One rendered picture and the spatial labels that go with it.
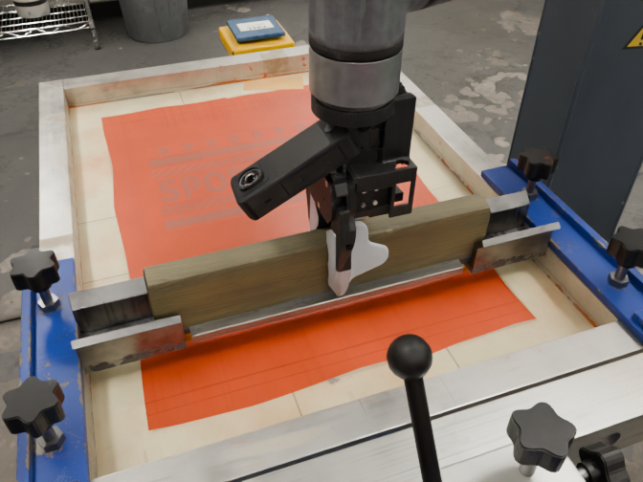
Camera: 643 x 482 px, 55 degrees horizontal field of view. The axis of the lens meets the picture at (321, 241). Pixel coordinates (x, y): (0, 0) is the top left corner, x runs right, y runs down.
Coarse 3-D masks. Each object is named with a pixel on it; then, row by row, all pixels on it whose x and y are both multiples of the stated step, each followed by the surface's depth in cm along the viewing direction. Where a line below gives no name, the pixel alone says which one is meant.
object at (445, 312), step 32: (256, 96) 105; (288, 96) 105; (256, 128) 97; (416, 192) 84; (416, 288) 69; (448, 288) 69; (480, 288) 69; (352, 320) 66; (384, 320) 66; (416, 320) 66; (448, 320) 66; (480, 320) 66; (512, 320) 66; (352, 352) 62; (384, 352) 62
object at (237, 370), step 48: (144, 144) 93; (144, 192) 84; (144, 240) 76; (192, 240) 76; (240, 240) 76; (240, 336) 64; (288, 336) 64; (336, 336) 64; (144, 384) 59; (192, 384) 59; (240, 384) 59; (288, 384) 59
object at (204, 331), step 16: (416, 272) 66; (432, 272) 66; (448, 272) 66; (352, 288) 64; (368, 288) 64; (384, 288) 64; (400, 288) 65; (288, 304) 62; (304, 304) 62; (320, 304) 62; (336, 304) 63; (224, 320) 60; (240, 320) 60; (256, 320) 61; (272, 320) 61; (192, 336) 59; (208, 336) 60
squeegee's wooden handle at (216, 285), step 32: (384, 224) 62; (416, 224) 62; (448, 224) 63; (480, 224) 65; (192, 256) 58; (224, 256) 58; (256, 256) 58; (288, 256) 58; (320, 256) 60; (416, 256) 65; (448, 256) 66; (160, 288) 55; (192, 288) 57; (224, 288) 58; (256, 288) 60; (288, 288) 61; (320, 288) 63; (192, 320) 59
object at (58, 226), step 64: (192, 64) 106; (256, 64) 108; (64, 128) 90; (448, 128) 90; (64, 192) 78; (64, 256) 68; (448, 384) 55; (512, 384) 55; (256, 448) 50; (320, 448) 50
